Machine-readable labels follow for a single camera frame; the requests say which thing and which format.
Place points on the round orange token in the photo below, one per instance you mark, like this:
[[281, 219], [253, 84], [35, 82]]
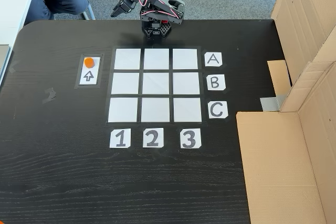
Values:
[[89, 62]]

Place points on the white nine-square grid sheet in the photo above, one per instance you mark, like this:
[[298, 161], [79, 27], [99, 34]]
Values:
[[156, 83]]

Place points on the grey metal leg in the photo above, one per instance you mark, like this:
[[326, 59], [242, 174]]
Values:
[[88, 14]]

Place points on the red and black clamp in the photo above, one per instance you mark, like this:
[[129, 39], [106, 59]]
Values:
[[164, 22]]

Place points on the white arrow paper sheet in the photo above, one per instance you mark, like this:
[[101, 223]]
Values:
[[89, 77]]

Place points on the white desk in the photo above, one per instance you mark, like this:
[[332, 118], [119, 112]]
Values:
[[15, 3]]

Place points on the paper sheet letter A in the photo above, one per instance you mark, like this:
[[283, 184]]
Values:
[[213, 59]]

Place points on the clear tape scrap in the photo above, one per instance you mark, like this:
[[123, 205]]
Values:
[[13, 67], [49, 95]]

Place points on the paper sheet letter B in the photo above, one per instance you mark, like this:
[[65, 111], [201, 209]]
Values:
[[215, 82]]

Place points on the paper sheet number 1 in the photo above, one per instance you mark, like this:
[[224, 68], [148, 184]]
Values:
[[120, 138]]

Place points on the paper sheet number 2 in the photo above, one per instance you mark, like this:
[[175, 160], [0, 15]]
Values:
[[153, 137]]

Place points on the paper sheet letter C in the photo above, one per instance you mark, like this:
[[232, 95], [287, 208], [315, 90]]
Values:
[[218, 109]]

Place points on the paper sheet number 3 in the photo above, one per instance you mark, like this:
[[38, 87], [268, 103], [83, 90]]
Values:
[[190, 138]]

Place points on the brown cardboard box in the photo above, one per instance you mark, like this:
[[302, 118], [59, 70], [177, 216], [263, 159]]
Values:
[[302, 19], [278, 169]]

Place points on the small orange object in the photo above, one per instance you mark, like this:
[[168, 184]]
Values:
[[2, 222]]

